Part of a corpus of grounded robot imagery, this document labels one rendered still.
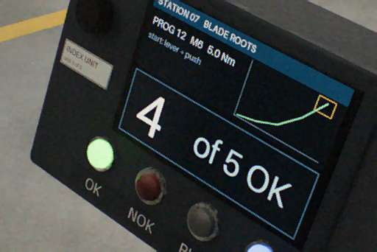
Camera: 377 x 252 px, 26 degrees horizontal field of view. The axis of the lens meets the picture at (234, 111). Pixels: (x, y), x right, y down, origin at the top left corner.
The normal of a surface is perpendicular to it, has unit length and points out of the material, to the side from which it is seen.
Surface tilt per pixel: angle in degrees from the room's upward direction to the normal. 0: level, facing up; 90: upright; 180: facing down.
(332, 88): 75
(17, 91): 0
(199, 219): 71
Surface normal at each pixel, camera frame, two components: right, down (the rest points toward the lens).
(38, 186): 0.15, -0.83
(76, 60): -0.57, 0.11
